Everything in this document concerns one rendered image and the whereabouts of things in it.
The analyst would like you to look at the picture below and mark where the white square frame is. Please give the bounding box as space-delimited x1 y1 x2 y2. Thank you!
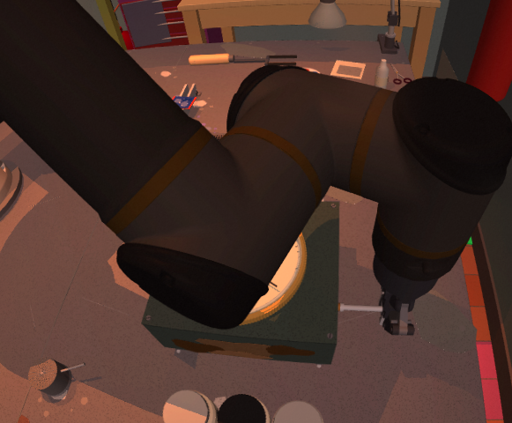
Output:
330 59 368 81

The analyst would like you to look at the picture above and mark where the cream dial with brass bezel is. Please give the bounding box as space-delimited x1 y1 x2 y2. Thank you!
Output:
239 232 310 328

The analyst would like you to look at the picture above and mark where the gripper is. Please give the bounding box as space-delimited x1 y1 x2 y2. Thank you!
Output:
371 236 463 337

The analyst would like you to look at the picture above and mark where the blue enamel plaque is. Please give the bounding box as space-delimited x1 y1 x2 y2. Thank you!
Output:
172 83 200 110

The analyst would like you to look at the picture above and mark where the white bottle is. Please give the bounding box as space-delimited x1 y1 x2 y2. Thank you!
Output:
374 58 390 88

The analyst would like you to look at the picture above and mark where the yellow post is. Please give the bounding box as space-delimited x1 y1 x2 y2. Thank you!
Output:
94 0 122 47

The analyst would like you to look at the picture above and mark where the grey lidded jar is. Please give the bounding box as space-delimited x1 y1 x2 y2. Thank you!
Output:
272 400 326 423

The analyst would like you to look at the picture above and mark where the red shelf unit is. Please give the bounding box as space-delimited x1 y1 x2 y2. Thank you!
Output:
115 0 191 50

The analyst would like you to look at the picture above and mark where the cork topped black pot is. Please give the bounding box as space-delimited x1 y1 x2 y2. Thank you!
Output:
26 358 86 403

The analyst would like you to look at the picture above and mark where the silver pusher rod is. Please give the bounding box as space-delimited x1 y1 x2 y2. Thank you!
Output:
337 302 385 315

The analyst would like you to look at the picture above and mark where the red cylinder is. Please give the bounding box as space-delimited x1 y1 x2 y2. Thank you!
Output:
465 0 512 103

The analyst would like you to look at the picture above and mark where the grey lamp shade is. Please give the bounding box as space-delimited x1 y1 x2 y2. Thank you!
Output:
308 0 349 31

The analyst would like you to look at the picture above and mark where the wooden handled tool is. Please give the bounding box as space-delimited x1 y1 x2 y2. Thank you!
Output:
188 52 299 67

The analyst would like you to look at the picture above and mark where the wooden table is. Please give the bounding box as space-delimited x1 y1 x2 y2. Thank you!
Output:
177 0 442 77

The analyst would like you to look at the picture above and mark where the dark green chronograph box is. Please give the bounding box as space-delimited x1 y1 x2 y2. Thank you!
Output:
142 197 343 367

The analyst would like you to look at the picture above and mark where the black stand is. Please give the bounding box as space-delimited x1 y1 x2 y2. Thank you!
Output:
377 0 403 55

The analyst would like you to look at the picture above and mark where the black lidded jar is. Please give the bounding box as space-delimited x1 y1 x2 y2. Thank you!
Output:
217 393 271 423

